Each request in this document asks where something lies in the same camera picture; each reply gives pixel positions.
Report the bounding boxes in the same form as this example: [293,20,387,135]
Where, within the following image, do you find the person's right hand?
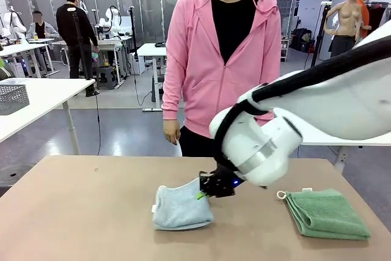
[163,119,181,146]

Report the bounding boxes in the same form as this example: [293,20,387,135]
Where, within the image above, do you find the black light stand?
[310,1,333,68]

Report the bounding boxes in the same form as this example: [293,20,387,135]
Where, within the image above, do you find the man in black with cap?
[56,0,99,80]

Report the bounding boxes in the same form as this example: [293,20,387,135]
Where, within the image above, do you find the seated person in grey jacket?
[26,10,60,42]

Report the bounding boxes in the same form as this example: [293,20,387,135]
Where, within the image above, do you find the person's right forearm pink sleeve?
[161,68,184,121]

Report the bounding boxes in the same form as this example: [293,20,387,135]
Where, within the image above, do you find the bare skin-tone mannequin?
[323,0,364,59]

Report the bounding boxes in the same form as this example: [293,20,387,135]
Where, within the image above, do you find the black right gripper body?
[210,167,236,197]

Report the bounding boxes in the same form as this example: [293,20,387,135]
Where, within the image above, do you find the black bags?
[291,28,315,53]

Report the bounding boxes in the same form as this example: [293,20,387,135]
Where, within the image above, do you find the clothes rack with dark garments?
[366,1,391,40]

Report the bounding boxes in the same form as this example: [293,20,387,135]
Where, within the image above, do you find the black pole stand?
[128,6,140,75]

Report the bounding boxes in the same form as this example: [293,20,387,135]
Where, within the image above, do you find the green towel with white loop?
[276,188,372,241]

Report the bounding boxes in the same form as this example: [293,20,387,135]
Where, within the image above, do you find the light grey mesh basket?
[0,79,31,116]

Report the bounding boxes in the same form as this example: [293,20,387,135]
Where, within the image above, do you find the white long desk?
[0,42,60,79]

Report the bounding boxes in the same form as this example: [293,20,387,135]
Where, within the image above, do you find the white side table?
[298,132,391,172]
[0,78,96,155]

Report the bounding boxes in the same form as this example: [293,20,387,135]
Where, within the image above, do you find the person in pink hoodie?
[161,0,282,158]

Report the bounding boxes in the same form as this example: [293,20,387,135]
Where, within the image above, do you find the white shoe rack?
[280,38,290,62]

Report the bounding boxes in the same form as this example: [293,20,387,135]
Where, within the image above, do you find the grey step stool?
[97,65,119,90]
[151,74,166,103]

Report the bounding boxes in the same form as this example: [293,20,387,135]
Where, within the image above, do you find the white standing desk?
[136,42,168,112]

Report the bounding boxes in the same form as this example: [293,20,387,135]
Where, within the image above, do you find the right arm black cable sleeve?
[212,42,391,179]

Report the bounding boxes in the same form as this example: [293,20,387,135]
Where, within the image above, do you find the light blue towel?
[152,178,214,231]

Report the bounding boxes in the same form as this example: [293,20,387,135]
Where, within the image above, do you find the black camera tripod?
[71,10,100,96]

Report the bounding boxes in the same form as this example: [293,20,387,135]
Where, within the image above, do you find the mannequin with hat, orange top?
[356,0,372,40]

